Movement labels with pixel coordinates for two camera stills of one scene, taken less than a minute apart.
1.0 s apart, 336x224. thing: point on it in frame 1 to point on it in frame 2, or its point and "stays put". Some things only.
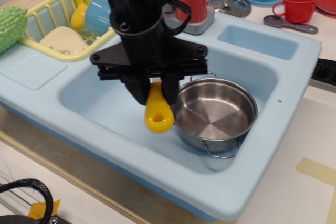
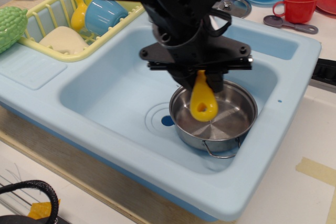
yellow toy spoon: (78, 17) stays put
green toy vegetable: (13, 22) stays put
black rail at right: (325, 71) stays put
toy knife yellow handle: (159, 117) to (203, 104)
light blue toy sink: (100, 120) stays put
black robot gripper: (147, 51) to (185, 49)
